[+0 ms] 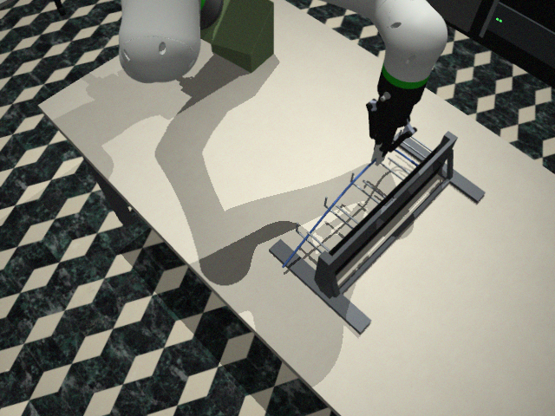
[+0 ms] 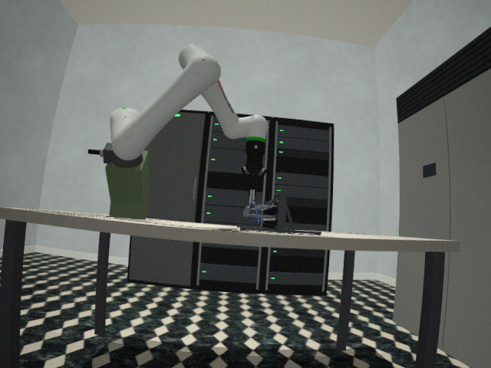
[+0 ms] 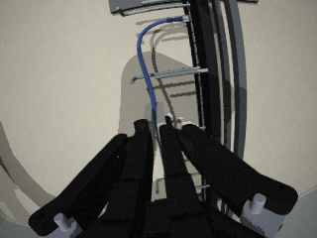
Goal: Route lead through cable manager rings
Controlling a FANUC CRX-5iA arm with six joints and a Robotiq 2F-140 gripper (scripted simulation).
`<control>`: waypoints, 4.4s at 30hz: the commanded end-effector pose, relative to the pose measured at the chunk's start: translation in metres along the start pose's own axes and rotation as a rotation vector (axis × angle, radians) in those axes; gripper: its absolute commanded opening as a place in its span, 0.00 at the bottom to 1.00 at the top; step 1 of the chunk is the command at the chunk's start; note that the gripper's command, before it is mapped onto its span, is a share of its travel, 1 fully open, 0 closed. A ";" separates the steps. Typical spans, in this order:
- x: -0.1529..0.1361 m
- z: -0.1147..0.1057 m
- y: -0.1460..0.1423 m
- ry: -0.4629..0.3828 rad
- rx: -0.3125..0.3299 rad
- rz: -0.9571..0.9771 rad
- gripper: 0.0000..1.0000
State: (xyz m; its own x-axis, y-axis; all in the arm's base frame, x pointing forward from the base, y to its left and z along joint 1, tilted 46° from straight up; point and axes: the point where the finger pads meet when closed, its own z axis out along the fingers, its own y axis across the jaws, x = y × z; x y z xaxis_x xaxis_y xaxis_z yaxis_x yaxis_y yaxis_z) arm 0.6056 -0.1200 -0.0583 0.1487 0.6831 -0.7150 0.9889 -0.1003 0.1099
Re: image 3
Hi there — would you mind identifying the dark grey metal rack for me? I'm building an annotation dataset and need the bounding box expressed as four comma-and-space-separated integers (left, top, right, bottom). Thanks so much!
108, 0, 259, 210

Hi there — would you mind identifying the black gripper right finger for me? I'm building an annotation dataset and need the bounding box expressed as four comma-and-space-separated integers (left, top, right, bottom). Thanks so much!
157, 102, 298, 238

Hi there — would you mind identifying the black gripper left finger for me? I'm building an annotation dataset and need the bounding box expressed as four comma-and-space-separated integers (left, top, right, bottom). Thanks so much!
29, 103, 156, 238

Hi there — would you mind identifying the blue cable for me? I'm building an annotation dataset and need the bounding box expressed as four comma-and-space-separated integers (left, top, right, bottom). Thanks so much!
137, 18, 174, 161

